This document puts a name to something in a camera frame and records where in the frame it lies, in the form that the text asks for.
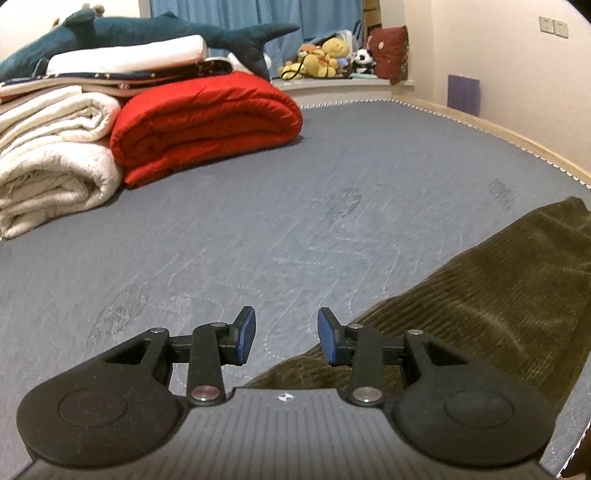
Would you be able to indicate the white window ledge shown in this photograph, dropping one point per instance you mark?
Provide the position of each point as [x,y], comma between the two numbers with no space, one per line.
[341,90]

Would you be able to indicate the blue shark plush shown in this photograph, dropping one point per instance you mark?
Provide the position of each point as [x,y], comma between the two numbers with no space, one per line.
[138,30]

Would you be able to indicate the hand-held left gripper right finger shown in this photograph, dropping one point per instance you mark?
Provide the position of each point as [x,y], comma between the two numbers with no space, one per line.
[328,337]

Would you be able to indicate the grey mattress bed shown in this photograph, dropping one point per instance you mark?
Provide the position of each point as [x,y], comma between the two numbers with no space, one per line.
[258,203]

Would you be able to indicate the red folded quilt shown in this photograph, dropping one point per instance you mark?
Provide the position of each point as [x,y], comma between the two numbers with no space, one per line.
[207,124]

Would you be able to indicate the yellow plush toy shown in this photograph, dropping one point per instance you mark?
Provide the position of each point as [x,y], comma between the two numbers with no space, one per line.
[323,57]

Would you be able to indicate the red cushion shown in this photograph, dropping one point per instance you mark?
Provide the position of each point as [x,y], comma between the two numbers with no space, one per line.
[390,50]

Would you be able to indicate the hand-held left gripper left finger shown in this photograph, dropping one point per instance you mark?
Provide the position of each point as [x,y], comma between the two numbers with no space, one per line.
[244,334]

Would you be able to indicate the white pillow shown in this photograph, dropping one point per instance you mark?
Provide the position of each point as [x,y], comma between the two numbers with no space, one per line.
[129,53]

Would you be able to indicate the dark star print blanket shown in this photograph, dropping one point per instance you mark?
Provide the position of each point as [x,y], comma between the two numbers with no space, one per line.
[152,76]

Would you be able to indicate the beige wall switch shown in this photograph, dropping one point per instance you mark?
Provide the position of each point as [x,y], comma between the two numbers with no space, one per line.
[546,24]
[561,28]

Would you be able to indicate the white folded blanket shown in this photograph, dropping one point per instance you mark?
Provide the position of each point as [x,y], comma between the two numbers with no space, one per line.
[51,157]

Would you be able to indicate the blue curtain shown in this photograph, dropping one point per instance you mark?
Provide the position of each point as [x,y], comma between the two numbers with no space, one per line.
[300,18]

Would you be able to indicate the purple wall panel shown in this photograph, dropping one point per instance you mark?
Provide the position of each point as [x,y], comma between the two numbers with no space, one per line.
[463,94]

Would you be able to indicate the pale plastic bag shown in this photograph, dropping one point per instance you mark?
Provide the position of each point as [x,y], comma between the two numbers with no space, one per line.
[344,37]

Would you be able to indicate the panda plush toy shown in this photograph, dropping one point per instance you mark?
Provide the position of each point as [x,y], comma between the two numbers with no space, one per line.
[364,60]

